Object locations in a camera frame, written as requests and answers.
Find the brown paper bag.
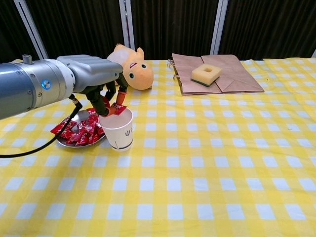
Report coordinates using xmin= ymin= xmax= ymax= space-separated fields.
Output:
xmin=167 ymin=53 xmax=265 ymax=96

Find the yellow checked tablecloth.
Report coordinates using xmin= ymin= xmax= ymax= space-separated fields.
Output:
xmin=0 ymin=58 xmax=316 ymax=237

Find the white paper cup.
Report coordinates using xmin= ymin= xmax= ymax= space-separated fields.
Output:
xmin=98 ymin=108 xmax=134 ymax=152

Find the yellow square sponge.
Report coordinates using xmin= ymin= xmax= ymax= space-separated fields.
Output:
xmin=190 ymin=63 xmax=222 ymax=87

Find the orange plush toy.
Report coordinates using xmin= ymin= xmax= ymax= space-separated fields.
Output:
xmin=106 ymin=43 xmax=154 ymax=91

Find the black pleated curtain panel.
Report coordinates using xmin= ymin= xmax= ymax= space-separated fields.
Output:
xmin=130 ymin=0 xmax=219 ymax=60
xmin=0 ymin=0 xmax=41 ymax=64
xmin=218 ymin=0 xmax=316 ymax=60
xmin=24 ymin=0 xmax=130 ymax=61

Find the white frame post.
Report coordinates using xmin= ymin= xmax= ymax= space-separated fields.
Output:
xmin=209 ymin=0 xmax=229 ymax=55
xmin=118 ymin=0 xmax=136 ymax=50
xmin=13 ymin=0 xmax=50 ymax=61

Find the silver metal plate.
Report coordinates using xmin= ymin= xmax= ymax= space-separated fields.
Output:
xmin=56 ymin=110 xmax=106 ymax=148

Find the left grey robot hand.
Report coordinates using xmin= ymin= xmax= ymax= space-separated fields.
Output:
xmin=57 ymin=54 xmax=128 ymax=117

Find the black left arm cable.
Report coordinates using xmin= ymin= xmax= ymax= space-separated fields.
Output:
xmin=0 ymin=95 xmax=83 ymax=158

